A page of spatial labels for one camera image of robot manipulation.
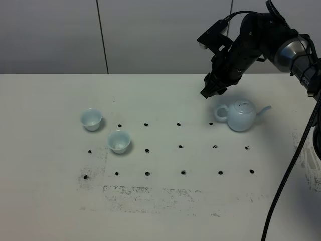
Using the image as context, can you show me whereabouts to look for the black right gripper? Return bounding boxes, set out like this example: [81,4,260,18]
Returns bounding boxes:
[200,47,245,98]

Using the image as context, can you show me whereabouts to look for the light blue porcelain teapot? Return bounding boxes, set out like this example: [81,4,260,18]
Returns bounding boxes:
[214,99,272,132]

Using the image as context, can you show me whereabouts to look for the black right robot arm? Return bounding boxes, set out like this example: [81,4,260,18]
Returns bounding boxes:
[197,1,320,100]

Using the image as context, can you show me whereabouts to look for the near light blue teacup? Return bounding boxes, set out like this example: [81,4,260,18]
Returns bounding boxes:
[107,130,131,154]

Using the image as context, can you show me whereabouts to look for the light blue teacup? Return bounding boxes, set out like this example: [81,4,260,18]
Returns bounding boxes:
[107,130,131,154]
[80,108,102,131]

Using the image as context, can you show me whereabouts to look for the far light blue teacup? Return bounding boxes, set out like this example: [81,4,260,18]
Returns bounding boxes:
[80,108,102,131]

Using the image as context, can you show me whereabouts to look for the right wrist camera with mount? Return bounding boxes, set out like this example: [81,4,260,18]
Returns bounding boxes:
[197,20,233,55]

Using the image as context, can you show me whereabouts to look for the black braided right cable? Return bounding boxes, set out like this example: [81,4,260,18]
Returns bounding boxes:
[260,95,321,241]

